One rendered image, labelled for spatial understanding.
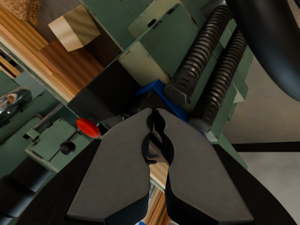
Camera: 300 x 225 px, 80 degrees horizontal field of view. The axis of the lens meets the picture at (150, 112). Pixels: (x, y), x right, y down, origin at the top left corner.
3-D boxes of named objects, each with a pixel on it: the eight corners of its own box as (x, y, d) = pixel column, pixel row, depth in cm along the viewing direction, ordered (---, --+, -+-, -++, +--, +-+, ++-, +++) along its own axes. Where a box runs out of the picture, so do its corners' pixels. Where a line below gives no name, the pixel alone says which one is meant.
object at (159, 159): (207, 137, 21) (189, 180, 18) (150, 141, 29) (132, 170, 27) (131, 43, 16) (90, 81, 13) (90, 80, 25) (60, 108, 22)
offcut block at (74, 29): (82, 3, 24) (62, 15, 22) (101, 33, 26) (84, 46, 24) (66, 13, 27) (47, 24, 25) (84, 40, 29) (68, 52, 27)
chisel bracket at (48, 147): (98, 136, 34) (64, 177, 29) (77, 139, 45) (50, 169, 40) (66, 108, 31) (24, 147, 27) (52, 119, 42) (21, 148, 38)
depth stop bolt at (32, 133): (67, 108, 41) (31, 143, 36) (65, 110, 42) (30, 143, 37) (60, 102, 40) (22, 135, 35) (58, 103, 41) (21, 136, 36)
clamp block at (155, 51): (240, 93, 25) (221, 144, 20) (172, 110, 36) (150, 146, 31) (177, -4, 20) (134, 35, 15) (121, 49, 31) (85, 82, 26)
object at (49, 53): (155, 122, 36) (139, 147, 33) (152, 123, 37) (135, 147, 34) (69, 30, 29) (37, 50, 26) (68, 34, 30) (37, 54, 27)
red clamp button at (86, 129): (105, 132, 20) (99, 139, 20) (96, 134, 23) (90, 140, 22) (85, 114, 19) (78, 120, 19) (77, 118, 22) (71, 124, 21)
